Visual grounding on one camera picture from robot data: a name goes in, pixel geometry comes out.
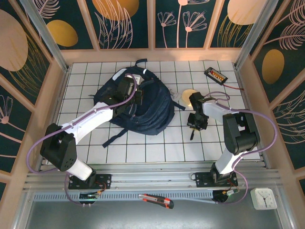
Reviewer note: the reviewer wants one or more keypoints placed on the red and black utility knife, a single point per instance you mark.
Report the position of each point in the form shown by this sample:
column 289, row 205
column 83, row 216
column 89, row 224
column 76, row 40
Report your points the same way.
column 155, row 199

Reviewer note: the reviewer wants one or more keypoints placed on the dark panel with peach circle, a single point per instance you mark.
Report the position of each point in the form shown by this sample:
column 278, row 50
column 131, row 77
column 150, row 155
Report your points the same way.
column 14, row 47
column 221, row 14

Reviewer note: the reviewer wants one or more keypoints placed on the aluminium frame post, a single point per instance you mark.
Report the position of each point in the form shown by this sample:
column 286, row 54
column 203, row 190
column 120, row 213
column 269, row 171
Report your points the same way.
column 255, row 33
column 45, row 33

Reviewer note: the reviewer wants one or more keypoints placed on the dark panel with pink flowers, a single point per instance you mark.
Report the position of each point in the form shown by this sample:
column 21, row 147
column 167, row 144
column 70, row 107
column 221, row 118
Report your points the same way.
column 14, row 119
column 171, row 35

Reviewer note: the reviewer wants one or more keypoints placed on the white square alarm clock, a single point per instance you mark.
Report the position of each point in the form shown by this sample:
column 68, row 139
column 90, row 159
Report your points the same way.
column 263, row 199

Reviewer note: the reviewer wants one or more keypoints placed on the round wooden disc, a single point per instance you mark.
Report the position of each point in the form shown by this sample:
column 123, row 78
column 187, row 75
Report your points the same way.
column 186, row 95

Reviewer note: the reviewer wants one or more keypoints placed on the dark panel with leaf outlines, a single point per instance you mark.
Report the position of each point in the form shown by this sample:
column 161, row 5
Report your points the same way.
column 293, row 143
column 140, row 28

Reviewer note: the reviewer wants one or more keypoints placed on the dark panel with fern leaves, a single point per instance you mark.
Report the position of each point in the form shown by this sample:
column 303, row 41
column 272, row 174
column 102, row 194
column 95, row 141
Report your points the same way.
column 293, row 59

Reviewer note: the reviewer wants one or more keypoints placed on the aluminium mounting rail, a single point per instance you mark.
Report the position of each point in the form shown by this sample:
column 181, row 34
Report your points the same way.
column 152, row 177

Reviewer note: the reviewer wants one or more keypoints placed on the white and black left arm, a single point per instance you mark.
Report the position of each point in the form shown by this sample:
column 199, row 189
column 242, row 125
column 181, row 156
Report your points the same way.
column 95, row 117

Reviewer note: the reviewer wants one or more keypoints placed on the black charger with red connectors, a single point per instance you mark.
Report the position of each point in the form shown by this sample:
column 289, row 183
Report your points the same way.
column 215, row 75

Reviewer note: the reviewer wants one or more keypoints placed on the small controller board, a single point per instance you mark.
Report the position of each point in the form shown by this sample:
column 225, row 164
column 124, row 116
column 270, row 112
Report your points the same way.
column 226, row 193
column 89, row 196

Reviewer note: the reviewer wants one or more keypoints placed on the navy blue backpack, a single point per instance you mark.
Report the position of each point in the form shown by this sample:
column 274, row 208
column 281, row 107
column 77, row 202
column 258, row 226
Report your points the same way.
column 152, row 107

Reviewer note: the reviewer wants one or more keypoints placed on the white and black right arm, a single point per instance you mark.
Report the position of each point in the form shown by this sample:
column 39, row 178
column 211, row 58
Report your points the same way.
column 214, row 109

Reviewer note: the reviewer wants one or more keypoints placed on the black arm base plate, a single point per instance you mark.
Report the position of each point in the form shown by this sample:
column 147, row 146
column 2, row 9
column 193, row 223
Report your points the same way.
column 78, row 182
column 202, row 180

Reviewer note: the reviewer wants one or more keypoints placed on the dark panel with yellow ovals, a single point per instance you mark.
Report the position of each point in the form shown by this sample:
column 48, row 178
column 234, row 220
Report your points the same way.
column 71, row 13

